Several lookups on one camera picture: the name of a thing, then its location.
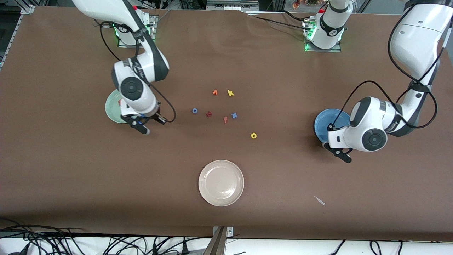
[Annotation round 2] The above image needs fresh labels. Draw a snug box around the blue plate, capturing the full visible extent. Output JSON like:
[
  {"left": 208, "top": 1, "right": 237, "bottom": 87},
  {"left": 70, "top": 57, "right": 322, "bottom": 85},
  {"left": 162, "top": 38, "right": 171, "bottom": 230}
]
[{"left": 314, "top": 108, "right": 351, "bottom": 144}]

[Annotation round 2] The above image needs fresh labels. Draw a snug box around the aluminium frame profile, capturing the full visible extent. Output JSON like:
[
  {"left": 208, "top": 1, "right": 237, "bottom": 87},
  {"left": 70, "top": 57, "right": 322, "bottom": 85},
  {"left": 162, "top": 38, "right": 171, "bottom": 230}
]
[{"left": 0, "top": 5, "right": 36, "bottom": 71}]

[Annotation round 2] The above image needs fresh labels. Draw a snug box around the aluminium frame rail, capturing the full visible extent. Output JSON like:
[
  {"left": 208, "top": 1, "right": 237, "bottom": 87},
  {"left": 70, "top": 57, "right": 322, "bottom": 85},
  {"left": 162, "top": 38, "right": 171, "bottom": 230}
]
[{"left": 206, "top": 0, "right": 259, "bottom": 12}]

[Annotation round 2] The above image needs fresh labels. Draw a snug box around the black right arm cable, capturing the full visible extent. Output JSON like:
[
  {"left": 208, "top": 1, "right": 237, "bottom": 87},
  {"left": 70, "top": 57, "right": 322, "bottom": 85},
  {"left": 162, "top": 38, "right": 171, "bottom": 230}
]
[{"left": 100, "top": 21, "right": 142, "bottom": 61}]

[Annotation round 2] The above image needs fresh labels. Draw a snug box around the light green plate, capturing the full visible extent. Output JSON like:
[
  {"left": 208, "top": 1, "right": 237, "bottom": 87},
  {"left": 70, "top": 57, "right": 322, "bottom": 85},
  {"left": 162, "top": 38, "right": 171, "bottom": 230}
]
[{"left": 105, "top": 89, "right": 128, "bottom": 124}]

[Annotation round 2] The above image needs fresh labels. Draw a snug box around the beige plate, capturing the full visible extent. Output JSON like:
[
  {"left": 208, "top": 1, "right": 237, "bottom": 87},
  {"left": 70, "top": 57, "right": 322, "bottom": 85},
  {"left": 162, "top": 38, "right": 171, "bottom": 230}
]
[{"left": 198, "top": 160, "right": 245, "bottom": 207}]

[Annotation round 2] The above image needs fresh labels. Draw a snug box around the brown table cover sheet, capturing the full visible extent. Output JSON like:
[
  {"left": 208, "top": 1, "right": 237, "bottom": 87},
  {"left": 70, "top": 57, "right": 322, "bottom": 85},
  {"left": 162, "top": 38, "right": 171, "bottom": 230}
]
[{"left": 0, "top": 5, "right": 453, "bottom": 242}]

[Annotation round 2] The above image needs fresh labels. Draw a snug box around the grey metal beam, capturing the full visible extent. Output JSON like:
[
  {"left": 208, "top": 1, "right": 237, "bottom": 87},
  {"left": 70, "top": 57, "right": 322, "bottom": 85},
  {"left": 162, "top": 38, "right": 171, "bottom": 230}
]
[{"left": 203, "top": 227, "right": 227, "bottom": 255}]

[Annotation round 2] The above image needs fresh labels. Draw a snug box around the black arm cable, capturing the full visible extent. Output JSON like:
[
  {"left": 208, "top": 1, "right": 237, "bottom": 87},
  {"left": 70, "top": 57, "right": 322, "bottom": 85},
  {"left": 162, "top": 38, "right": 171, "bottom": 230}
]
[
  {"left": 100, "top": 21, "right": 142, "bottom": 61},
  {"left": 328, "top": 4, "right": 447, "bottom": 130}
]

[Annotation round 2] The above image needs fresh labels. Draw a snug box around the thin black table cable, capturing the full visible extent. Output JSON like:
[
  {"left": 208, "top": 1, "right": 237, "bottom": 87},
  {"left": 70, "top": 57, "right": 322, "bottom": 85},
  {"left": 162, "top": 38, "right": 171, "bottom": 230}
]
[
  {"left": 253, "top": 15, "right": 310, "bottom": 29},
  {"left": 281, "top": 10, "right": 309, "bottom": 22}
]

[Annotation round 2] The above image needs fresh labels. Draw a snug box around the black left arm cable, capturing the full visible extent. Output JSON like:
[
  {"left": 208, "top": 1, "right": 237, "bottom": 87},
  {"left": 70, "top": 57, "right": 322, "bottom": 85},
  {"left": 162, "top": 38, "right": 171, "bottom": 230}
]
[{"left": 328, "top": 4, "right": 447, "bottom": 130}]

